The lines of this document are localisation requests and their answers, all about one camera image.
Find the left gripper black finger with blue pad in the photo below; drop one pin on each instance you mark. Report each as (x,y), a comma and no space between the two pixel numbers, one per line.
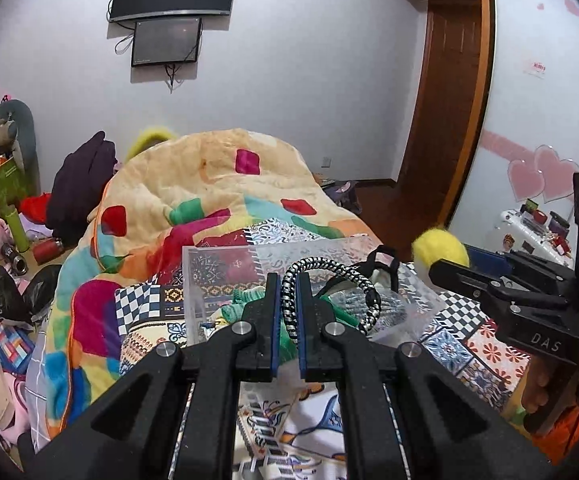
(173,415)
(405,416)

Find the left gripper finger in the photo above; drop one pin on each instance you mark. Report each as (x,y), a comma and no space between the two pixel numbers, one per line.
(487,291)
(528,271)

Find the yellow fluffy ball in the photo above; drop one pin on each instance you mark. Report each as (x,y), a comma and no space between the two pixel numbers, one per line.
(437,244)

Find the green knitted cloth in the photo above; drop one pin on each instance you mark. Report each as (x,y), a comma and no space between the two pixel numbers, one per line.
(235,310)

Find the black and white bag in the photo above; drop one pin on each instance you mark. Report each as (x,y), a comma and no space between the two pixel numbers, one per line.
(381,268)

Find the hand holding second gripper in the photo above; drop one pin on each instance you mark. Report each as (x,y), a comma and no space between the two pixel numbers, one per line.
(549,393)

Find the white suitcase with stickers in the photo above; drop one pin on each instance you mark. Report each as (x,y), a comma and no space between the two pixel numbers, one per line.
(531,230)

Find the white wardrobe with hearts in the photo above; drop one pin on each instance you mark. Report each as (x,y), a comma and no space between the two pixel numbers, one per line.
(528,147)

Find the patterned patchwork bed sheet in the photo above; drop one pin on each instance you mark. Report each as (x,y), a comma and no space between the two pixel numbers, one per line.
(400,412)

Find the black plastic bag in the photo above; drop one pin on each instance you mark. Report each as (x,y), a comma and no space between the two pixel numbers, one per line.
(27,308)

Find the brown wooden door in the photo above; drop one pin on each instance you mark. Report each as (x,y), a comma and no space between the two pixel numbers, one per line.
(446,115)

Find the red cylinder can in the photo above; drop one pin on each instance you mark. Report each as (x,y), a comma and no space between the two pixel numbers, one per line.
(47,250)

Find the red cloth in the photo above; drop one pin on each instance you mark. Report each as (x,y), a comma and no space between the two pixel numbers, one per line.
(34,208)

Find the colourful fleece blanket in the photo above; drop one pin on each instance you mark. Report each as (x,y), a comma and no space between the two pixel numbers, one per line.
(205,187)

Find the dark purple garment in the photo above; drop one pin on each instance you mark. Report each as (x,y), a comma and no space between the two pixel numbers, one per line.
(78,188)

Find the green cardboard box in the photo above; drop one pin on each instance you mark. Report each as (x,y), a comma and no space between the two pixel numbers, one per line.
(4,185)

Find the yellow plush behind blanket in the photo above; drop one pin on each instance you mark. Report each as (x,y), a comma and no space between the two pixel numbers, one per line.
(149,138)

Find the grey plush toy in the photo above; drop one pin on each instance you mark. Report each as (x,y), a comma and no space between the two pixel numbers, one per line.
(17,134)

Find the grey box under television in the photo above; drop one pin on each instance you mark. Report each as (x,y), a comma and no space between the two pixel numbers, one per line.
(161,41)

